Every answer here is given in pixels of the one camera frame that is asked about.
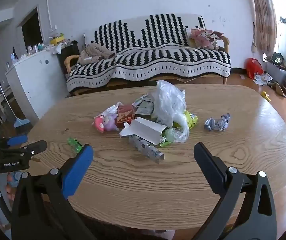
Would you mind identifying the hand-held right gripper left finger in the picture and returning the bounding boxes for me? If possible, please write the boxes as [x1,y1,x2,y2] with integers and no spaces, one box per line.
[10,144,97,240]

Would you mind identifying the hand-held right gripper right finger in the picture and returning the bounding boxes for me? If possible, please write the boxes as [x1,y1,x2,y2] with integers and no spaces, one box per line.
[194,142,277,240]

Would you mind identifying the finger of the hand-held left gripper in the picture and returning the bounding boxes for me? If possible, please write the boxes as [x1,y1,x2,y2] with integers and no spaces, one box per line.
[0,140,48,178]
[0,134,28,153]

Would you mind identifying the blue white paper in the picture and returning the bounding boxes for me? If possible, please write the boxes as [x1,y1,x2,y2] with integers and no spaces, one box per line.
[204,113,231,132]

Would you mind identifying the silver blister pack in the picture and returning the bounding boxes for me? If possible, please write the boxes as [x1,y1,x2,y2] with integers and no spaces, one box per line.
[128,134,165,165]

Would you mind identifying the blue broom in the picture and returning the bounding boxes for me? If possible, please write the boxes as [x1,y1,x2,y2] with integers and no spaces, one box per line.
[0,67,30,128]

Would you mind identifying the small green wrapper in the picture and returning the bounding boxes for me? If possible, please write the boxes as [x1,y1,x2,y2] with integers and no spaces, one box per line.
[67,137,83,153]

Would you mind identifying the yellow green snack packet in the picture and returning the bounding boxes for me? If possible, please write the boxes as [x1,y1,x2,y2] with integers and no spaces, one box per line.
[173,110,198,130]

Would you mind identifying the pink plush toy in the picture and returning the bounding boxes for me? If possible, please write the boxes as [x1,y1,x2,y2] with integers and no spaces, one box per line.
[92,114,120,133]

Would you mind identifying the white cabinet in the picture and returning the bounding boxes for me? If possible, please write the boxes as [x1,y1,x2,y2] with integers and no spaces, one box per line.
[5,49,70,125]

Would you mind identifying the red cardboard box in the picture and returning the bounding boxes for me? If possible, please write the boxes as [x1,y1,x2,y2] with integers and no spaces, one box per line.
[116,104,136,129]

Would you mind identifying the white crumpled tissue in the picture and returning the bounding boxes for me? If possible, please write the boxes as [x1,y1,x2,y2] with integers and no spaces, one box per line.
[107,102,123,114]

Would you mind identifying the white opened carton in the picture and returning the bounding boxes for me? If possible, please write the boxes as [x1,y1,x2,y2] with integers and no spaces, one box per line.
[119,117,167,146]

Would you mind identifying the clear plastic bag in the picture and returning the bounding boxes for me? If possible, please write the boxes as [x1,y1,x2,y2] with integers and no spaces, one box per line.
[151,80,190,143]

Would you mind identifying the bottles on cabinet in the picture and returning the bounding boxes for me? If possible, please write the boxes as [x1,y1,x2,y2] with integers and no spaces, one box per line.
[11,43,51,62]

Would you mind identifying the grey green small boxes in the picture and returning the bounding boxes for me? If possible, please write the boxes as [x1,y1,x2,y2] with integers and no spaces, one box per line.
[132,93,158,120]

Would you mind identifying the wooden sofa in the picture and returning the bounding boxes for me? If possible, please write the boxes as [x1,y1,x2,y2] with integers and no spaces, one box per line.
[64,13,231,97]

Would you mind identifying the scattered papers on floor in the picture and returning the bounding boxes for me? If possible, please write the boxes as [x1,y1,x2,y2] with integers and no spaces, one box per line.
[254,72,273,85]

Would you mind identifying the cardboard piece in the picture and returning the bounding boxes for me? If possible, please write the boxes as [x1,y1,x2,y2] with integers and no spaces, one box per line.
[270,81,286,98]

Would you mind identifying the yellow item on cabinet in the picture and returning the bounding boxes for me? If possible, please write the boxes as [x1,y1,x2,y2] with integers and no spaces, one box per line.
[50,33,65,46]

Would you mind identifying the red plastic bag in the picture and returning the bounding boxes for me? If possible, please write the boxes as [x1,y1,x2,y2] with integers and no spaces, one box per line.
[245,57,264,79]

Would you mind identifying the brown plush cloth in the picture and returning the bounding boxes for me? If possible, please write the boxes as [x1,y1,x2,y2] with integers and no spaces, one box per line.
[77,43,116,66]

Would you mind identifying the white planter box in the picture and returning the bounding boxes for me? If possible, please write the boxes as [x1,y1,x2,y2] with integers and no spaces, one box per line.
[263,52,286,83]

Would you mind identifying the black white striped blanket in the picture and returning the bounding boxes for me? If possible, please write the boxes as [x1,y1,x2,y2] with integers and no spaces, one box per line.
[66,13,231,92]

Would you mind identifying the hanging tassel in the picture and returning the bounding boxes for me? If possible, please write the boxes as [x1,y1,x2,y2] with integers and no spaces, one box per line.
[251,22,256,53]

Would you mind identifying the pink cartoon pillow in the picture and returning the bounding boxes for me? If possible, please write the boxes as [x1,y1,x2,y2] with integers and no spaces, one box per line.
[187,27,225,50]

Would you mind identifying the patterned curtain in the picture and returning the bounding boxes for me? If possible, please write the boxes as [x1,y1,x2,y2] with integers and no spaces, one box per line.
[248,0,277,54]

